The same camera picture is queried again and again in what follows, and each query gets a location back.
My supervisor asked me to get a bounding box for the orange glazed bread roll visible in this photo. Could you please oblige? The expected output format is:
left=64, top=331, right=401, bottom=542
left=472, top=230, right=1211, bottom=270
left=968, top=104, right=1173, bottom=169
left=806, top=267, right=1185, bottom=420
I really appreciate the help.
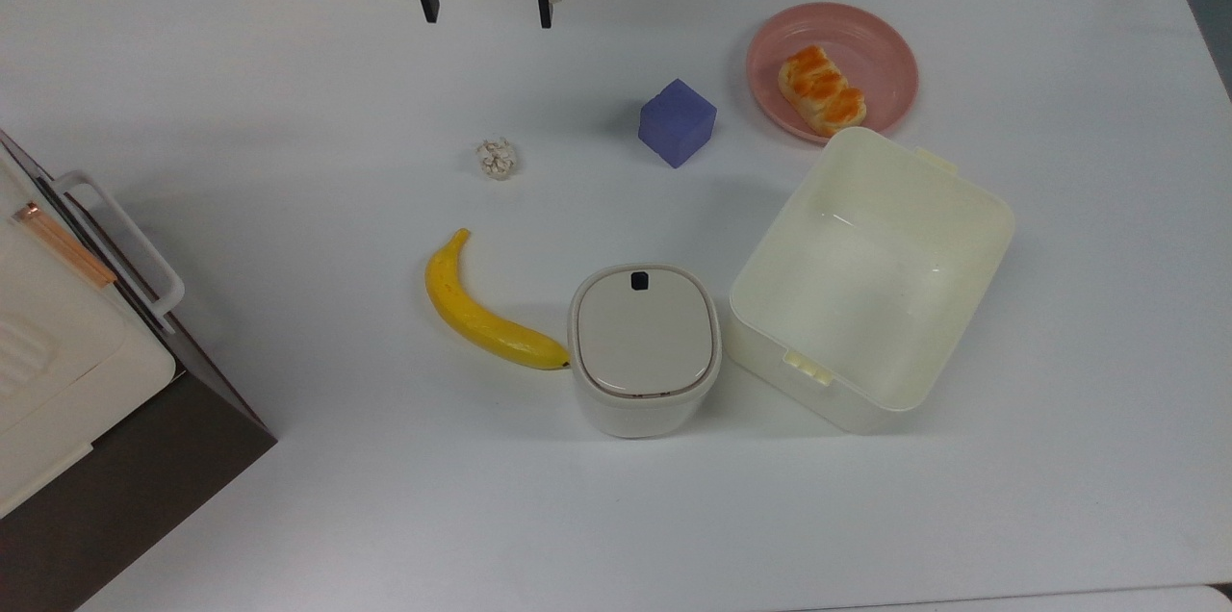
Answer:
left=778, top=44, right=867, bottom=138

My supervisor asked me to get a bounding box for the white lidded trash bin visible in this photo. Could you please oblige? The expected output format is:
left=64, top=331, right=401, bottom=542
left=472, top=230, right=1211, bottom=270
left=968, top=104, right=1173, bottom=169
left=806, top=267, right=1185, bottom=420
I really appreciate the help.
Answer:
left=567, top=263, right=723, bottom=440

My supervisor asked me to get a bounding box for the yellow banana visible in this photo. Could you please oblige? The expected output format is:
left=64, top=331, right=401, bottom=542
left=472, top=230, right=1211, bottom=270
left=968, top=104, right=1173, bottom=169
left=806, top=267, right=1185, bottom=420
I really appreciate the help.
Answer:
left=425, top=228, right=572, bottom=370

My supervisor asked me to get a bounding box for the cream open plastic container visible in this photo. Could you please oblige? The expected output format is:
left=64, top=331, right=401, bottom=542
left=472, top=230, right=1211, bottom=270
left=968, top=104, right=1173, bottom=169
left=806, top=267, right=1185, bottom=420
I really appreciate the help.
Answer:
left=727, top=126, right=1016, bottom=435

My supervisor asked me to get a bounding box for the white drawer handle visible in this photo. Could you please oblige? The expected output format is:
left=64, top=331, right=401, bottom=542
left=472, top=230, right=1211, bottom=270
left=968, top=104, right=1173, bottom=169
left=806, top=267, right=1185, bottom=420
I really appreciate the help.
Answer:
left=53, top=169, right=186, bottom=320

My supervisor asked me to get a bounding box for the small crumpled white ball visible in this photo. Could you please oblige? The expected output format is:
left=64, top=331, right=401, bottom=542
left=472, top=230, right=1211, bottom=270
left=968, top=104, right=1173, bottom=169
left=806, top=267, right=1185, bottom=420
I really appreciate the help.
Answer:
left=475, top=138, right=522, bottom=181

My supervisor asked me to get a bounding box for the orange latch strip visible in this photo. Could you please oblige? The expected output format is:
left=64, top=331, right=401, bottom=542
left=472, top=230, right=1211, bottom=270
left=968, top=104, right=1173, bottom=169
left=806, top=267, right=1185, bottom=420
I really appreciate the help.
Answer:
left=12, top=201, right=117, bottom=290

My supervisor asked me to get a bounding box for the purple cube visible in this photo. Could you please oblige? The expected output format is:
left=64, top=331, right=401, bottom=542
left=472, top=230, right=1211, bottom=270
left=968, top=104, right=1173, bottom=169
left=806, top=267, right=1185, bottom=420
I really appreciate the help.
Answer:
left=638, top=78, right=718, bottom=169

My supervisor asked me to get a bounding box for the dark brown drawer cabinet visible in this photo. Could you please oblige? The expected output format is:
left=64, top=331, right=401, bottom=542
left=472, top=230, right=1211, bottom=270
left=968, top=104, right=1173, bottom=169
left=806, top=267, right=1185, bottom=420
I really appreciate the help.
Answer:
left=0, top=129, right=278, bottom=612

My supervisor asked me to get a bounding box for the cream storage box with handles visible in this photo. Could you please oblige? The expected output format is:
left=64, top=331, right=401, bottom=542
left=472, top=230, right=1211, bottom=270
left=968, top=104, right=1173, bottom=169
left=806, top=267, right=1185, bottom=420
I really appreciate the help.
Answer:
left=0, top=155, right=178, bottom=522

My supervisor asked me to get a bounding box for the pink plate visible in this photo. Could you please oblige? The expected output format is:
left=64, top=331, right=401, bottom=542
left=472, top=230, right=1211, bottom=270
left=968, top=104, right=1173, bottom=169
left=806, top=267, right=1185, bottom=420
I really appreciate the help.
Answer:
left=746, top=2, right=919, bottom=145

